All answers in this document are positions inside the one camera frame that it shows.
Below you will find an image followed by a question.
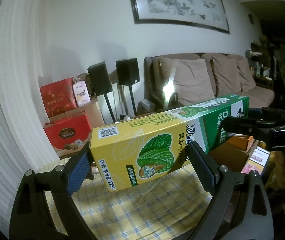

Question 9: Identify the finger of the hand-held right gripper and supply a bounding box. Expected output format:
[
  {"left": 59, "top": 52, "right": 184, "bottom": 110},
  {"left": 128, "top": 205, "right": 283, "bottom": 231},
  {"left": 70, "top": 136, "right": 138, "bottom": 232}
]
[
  {"left": 221, "top": 116, "right": 270, "bottom": 138},
  {"left": 247, "top": 107, "right": 285, "bottom": 120}
]

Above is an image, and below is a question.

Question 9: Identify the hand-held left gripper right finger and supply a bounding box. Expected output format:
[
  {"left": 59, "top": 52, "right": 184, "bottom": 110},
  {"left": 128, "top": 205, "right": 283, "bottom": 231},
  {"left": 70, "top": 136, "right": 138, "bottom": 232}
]
[{"left": 186, "top": 141, "right": 275, "bottom": 240}]

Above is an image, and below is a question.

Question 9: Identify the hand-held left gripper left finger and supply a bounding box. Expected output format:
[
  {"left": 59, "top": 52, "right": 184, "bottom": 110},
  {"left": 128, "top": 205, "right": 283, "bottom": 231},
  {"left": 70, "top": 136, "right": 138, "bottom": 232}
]
[{"left": 9, "top": 142, "right": 95, "bottom": 240}]

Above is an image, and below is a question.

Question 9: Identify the orange lined cardboard box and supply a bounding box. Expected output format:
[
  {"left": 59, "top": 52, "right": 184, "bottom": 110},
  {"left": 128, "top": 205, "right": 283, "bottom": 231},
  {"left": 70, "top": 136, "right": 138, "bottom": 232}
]
[{"left": 207, "top": 134, "right": 260, "bottom": 173}]

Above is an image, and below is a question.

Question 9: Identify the green yellow toothpaste box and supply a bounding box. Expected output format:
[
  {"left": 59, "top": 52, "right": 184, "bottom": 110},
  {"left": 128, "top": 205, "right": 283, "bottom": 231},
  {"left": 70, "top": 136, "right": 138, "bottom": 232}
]
[{"left": 89, "top": 94, "right": 250, "bottom": 192}]

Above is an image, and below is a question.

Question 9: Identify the brown sofa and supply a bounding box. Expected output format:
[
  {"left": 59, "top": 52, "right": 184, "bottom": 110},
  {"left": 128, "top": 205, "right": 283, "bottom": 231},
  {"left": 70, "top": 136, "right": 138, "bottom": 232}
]
[{"left": 144, "top": 52, "right": 275, "bottom": 113}]

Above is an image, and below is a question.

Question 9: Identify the pink printed box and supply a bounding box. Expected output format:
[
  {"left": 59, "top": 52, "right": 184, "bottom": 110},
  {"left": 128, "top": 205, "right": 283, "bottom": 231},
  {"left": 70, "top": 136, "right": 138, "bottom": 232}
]
[{"left": 241, "top": 147, "right": 269, "bottom": 175}]

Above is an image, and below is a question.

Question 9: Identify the red chocolate gift box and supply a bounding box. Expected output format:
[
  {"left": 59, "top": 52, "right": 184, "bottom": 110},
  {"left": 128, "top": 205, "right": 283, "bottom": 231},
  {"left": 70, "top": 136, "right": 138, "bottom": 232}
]
[{"left": 43, "top": 112, "right": 93, "bottom": 158}]

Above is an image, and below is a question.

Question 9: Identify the small brown cushion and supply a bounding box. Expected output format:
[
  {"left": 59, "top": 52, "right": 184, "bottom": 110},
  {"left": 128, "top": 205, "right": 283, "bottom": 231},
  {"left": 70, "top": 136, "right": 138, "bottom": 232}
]
[{"left": 236, "top": 59, "right": 256, "bottom": 90}]

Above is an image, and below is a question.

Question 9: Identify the cluttered dark shelf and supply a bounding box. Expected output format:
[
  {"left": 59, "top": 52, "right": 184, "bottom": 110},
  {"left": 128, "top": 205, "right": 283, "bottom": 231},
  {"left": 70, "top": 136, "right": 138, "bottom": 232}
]
[{"left": 245, "top": 35, "right": 283, "bottom": 93}]

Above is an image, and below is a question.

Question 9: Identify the medium brown cushion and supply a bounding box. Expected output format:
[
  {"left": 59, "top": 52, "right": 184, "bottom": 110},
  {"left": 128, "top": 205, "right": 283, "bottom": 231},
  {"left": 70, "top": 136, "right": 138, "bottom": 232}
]
[{"left": 211, "top": 56, "right": 241, "bottom": 95}]

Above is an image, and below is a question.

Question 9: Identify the plain brown cardboard box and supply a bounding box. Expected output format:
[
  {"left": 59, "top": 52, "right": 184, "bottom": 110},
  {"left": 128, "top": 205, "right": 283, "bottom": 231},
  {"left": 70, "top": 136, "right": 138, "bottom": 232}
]
[{"left": 49, "top": 97, "right": 105, "bottom": 135}]

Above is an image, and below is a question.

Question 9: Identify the yellow checked cloth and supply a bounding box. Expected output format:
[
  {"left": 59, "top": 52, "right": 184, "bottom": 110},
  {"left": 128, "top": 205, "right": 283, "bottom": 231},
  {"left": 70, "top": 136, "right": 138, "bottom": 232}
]
[{"left": 41, "top": 160, "right": 233, "bottom": 240}]

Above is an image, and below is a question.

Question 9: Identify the large brown cushion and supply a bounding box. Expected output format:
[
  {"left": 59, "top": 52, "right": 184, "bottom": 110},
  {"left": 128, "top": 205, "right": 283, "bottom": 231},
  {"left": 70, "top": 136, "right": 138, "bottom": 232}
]
[{"left": 159, "top": 57, "right": 215, "bottom": 105}]

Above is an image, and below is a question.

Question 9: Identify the red flower print gift box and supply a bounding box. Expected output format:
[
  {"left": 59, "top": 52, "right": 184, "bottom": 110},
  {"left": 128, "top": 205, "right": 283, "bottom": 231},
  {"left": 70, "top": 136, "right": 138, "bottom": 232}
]
[{"left": 40, "top": 78, "right": 79, "bottom": 120}]

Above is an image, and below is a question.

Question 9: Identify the pink tissue pack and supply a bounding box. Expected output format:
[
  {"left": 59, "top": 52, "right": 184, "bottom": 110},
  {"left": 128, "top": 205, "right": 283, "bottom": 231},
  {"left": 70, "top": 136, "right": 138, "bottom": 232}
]
[{"left": 73, "top": 81, "right": 91, "bottom": 107}]

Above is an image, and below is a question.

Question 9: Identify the small white box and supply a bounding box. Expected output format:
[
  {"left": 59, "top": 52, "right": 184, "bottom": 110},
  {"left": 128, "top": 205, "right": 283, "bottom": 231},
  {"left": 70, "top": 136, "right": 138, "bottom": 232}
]
[{"left": 138, "top": 99, "right": 156, "bottom": 113}]

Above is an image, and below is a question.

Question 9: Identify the black speaker on stand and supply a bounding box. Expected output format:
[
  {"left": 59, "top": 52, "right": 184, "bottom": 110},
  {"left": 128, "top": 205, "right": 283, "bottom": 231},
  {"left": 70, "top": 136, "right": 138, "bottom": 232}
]
[
  {"left": 116, "top": 58, "right": 140, "bottom": 117},
  {"left": 88, "top": 62, "right": 115, "bottom": 124}
]

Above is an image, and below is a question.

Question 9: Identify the white curtain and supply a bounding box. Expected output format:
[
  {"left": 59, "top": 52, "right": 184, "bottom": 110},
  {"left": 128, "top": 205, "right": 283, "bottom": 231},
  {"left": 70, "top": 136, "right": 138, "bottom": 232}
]
[{"left": 0, "top": 0, "right": 60, "bottom": 230}]

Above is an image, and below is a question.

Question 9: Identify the framed ink painting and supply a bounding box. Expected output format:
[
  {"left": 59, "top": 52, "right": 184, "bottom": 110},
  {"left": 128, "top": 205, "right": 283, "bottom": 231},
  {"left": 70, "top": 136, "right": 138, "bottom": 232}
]
[{"left": 127, "top": 0, "right": 230, "bottom": 35}]

